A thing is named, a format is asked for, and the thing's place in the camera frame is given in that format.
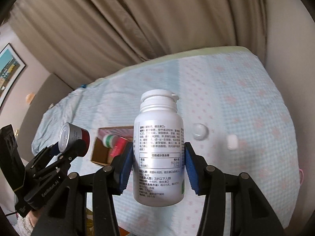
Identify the beige curtain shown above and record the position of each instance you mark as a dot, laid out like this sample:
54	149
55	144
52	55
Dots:
83	40

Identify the silver red cylindrical can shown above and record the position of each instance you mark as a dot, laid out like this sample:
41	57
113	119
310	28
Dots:
69	134

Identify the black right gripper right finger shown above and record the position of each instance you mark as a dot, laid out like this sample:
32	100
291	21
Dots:
251	213

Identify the blue pink patterned bedspread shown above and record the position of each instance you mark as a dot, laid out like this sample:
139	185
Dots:
233	115

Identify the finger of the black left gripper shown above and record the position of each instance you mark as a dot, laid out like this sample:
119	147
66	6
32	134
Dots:
66	157

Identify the large white supplement bottle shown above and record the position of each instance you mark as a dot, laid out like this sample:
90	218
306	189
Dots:
158	146

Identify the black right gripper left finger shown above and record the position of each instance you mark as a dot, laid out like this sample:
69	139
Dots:
65	213

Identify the red Marubi carton box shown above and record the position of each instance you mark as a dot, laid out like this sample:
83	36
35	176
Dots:
119	147

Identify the brown cardboard box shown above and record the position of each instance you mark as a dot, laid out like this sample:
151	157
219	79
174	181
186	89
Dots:
100	154

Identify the small clear round container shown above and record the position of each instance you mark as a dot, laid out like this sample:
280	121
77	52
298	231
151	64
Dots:
200	131

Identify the grey headboard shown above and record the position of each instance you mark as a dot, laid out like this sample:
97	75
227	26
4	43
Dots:
51	92

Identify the framed wall picture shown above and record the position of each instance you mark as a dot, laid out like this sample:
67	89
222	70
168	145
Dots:
11	67

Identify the white green-label bottle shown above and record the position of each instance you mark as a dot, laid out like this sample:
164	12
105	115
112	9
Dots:
110	140

